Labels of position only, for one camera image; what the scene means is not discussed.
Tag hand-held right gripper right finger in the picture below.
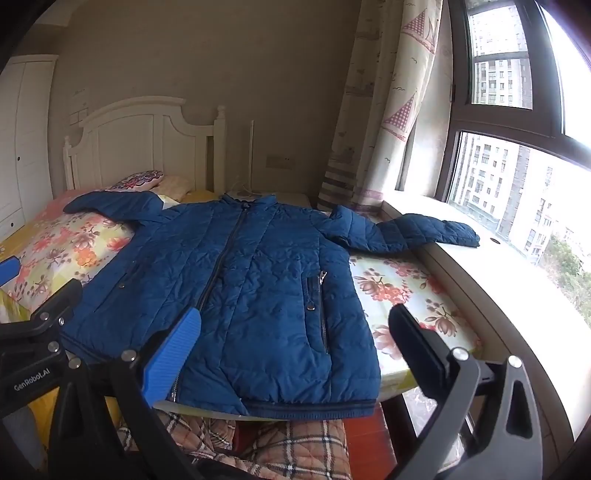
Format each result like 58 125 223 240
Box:
389 304 544 480

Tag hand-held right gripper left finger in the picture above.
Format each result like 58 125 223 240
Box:
48 307 202 480

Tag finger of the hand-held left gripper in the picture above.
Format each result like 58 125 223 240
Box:
0 278 84 359
0 257 23 291

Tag blue quilted jacket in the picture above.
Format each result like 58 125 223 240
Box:
59 191 481 422

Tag yellow blanket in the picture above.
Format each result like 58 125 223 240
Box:
18 392 62 449

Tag yellow white checked sheet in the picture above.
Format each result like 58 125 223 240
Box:
0 288 34 325

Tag floral pillow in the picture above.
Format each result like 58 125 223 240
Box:
2 196 137 315

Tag floral bed sheet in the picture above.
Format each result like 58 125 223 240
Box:
346 251 484 394

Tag pale stone windowsill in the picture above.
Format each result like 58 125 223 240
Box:
382 191 591 444

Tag white wardrobe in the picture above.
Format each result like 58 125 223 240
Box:
0 54 59 241

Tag person's plaid quilted pants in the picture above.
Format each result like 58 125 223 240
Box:
115 406 399 480

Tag purple patterned pillow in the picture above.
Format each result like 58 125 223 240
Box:
108 170 165 191

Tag pink pillow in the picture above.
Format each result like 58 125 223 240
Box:
151 175 195 202

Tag white wooden headboard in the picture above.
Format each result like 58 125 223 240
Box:
62 96 228 195

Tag apartment buildings outside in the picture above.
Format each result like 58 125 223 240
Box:
455 18 591 261

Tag white bedside table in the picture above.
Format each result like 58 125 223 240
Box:
276 191 320 209

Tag white slim pole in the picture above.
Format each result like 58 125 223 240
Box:
247 120 256 195

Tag patterned cream curtain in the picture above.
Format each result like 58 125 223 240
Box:
316 0 451 214

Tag dark window frame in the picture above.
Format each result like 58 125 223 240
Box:
436 0 591 204

